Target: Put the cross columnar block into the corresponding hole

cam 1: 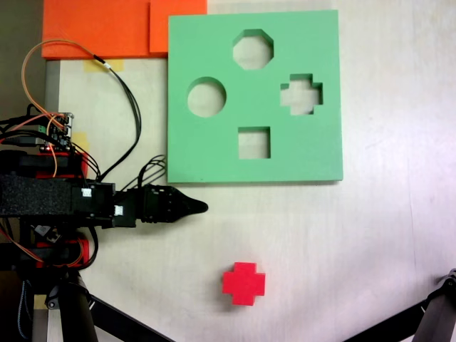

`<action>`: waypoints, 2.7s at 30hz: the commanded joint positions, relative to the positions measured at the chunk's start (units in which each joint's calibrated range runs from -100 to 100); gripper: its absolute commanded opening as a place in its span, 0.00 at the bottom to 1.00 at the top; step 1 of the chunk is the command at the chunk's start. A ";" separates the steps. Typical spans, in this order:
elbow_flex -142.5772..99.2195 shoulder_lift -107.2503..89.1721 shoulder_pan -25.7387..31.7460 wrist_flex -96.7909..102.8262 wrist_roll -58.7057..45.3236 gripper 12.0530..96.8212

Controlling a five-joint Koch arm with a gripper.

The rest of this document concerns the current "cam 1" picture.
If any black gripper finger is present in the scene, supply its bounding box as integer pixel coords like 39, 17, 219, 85
172, 188, 209, 222

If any red cross columnar block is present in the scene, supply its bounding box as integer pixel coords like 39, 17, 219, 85
222, 262, 266, 306

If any green shape hole board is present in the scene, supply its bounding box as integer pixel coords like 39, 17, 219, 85
166, 9, 344, 185

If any red printed base clamp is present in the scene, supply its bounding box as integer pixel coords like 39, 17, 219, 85
35, 239, 90, 268
35, 151, 89, 179

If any black driver circuit board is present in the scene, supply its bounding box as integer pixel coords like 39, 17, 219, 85
33, 224, 61, 244

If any black tripod leg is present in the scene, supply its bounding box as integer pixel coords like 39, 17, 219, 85
44, 276, 100, 342
413, 269, 456, 342

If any small orange foam slab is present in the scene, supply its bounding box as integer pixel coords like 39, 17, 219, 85
149, 0, 208, 54

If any large orange foam slab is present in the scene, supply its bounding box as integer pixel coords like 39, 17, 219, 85
41, 0, 168, 60

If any black arm motor cable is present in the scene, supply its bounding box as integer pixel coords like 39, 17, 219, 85
119, 154, 168, 193

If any black cable with white connector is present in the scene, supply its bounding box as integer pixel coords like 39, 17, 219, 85
93, 53, 143, 181

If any circuit board with wires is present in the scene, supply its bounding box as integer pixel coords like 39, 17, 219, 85
37, 112, 76, 152

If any black USB cable plug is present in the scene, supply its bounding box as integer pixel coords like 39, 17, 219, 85
0, 135, 40, 146

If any blue braided cable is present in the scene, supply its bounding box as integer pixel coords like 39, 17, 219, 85
16, 279, 31, 340

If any thin orange wire loop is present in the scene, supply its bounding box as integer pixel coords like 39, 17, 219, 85
21, 38, 108, 131

